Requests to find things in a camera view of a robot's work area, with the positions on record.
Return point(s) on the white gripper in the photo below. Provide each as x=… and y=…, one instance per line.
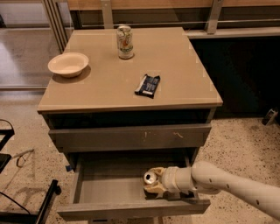
x=168, y=179

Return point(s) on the orange soda can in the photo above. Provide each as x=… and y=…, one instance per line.
x=150, y=177

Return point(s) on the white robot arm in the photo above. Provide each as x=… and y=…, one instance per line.
x=204, y=177

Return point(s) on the closed grey top drawer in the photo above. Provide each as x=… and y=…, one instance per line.
x=130, y=138

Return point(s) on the open grey middle drawer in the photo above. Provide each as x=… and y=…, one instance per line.
x=109, y=185

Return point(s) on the grey drawer cabinet beige top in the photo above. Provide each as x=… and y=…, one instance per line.
x=103, y=96

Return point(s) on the white green soda can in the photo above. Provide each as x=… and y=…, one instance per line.
x=124, y=42

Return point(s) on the dark blue snack wrapper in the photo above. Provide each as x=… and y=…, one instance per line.
x=148, y=86

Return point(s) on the small grey floor object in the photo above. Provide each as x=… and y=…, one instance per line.
x=270, y=116

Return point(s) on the white paper bowl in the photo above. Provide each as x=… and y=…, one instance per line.
x=70, y=64

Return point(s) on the metal railing frame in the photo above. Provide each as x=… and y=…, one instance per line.
x=202, y=19

